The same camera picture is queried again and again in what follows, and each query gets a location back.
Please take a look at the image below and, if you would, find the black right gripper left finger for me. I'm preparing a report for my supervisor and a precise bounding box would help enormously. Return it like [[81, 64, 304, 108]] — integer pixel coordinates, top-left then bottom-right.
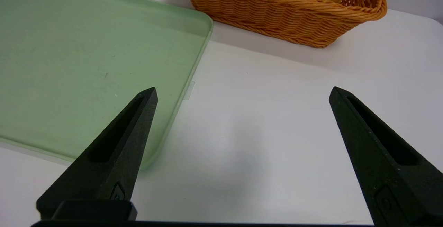
[[36, 87, 159, 220]]

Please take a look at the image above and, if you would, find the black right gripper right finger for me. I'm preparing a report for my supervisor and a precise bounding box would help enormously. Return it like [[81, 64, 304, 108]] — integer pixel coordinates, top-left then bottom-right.
[[329, 86, 443, 227]]

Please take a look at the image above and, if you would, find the orange wicker basket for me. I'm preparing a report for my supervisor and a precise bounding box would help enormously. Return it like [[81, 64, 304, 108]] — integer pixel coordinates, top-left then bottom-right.
[[176, 0, 388, 49]]

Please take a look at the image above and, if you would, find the clear tape piece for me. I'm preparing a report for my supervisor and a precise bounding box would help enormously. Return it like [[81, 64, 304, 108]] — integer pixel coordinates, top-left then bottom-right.
[[183, 81, 196, 100]]

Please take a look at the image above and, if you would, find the light green plastic tray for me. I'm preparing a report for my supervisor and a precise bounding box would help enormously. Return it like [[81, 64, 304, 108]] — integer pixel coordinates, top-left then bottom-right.
[[0, 0, 214, 170]]

